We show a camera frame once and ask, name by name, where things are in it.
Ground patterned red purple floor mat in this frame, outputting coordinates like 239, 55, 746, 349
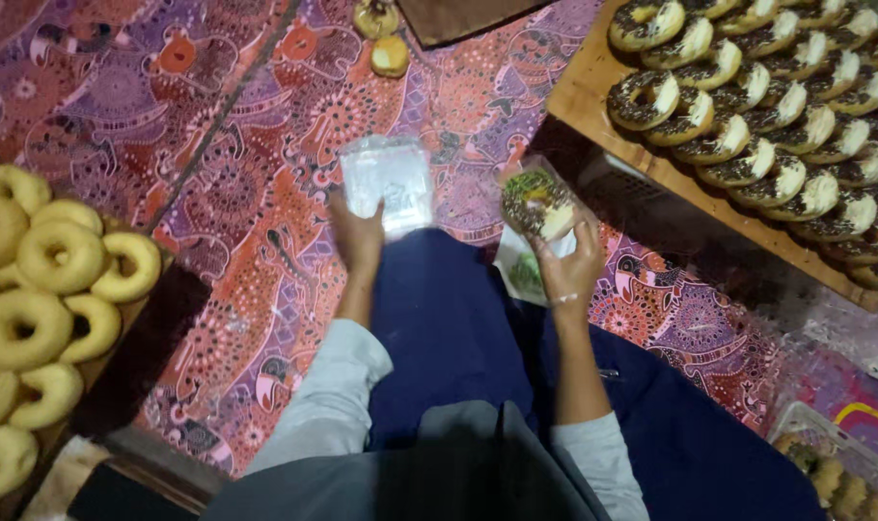
0, 0, 786, 479

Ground dark tray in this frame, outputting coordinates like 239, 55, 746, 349
0, 217, 214, 521

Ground wooden board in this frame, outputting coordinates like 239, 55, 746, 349
546, 0, 878, 314

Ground person's grey top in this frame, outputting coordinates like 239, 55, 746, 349
199, 318, 651, 521

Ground pink purple bag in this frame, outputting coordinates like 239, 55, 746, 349
794, 347, 878, 479

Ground brown flat board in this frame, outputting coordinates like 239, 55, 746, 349
396, 0, 560, 50

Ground white basket of packed donuts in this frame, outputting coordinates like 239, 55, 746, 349
766, 400, 878, 521

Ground person's blue trousers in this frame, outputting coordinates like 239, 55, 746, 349
367, 227, 828, 521

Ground person's right hand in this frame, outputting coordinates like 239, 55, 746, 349
529, 217, 608, 305

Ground heap of plain yellow donuts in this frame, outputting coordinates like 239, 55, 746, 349
0, 145, 164, 521

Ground bagged chocolate sprinkle donut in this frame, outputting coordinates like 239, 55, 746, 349
495, 155, 593, 244

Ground person's left hand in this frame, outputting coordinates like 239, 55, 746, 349
328, 190, 386, 276

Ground white plastic bag green label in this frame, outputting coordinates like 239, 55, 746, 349
493, 223, 579, 308

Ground plain yellow round bun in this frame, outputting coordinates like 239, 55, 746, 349
370, 35, 411, 79

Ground rows of chocolate cream donuts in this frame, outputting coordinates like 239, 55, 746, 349
605, 0, 878, 290

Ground white cloth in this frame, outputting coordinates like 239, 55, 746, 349
19, 436, 113, 521

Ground stack of clear plastic bags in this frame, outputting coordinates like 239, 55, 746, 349
338, 135, 436, 234

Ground clear plastic sheet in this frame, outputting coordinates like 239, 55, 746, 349
736, 268, 878, 435

